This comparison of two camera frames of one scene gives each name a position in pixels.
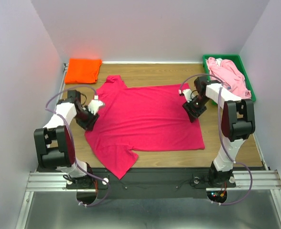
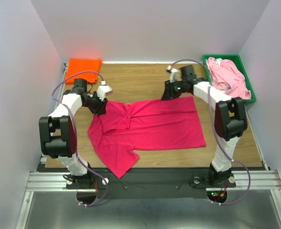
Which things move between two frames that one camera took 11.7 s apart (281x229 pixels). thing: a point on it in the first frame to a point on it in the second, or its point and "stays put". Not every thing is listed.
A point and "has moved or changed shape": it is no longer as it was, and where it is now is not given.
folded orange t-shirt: [82, 70] stays put
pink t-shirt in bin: [229, 75] stays put
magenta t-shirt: [137, 120] has moved or changed shape
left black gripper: [89, 125] to [101, 109]
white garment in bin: [219, 61] stays put
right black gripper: [188, 106] to [167, 93]
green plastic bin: [236, 58] stays put
